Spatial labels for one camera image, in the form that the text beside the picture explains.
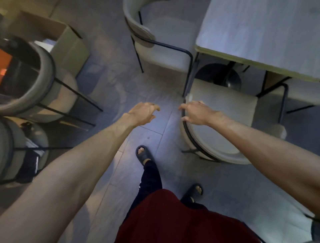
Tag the person's left hand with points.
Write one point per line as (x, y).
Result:
(142, 114)

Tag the person's right hand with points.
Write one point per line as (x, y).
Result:
(200, 114)

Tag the beige chair with black frame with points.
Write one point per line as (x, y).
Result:
(46, 72)
(37, 135)
(225, 105)
(315, 230)
(167, 42)
(305, 92)

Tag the person's left forearm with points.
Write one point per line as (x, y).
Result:
(95, 155)

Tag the person's right forearm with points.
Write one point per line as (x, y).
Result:
(262, 150)

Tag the left black sandal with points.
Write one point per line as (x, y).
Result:
(142, 154)

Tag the black sandal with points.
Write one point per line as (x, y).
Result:
(193, 191)
(142, 154)

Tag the dark trousers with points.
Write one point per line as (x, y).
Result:
(150, 182)

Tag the right black sandal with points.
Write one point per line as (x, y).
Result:
(193, 191)

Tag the brown cardboard box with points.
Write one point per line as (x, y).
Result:
(72, 50)

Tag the grey wooden table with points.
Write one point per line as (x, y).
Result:
(262, 30)

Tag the dark red shirt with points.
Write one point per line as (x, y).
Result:
(175, 222)

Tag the black bag with white stripes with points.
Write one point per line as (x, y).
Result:
(28, 165)

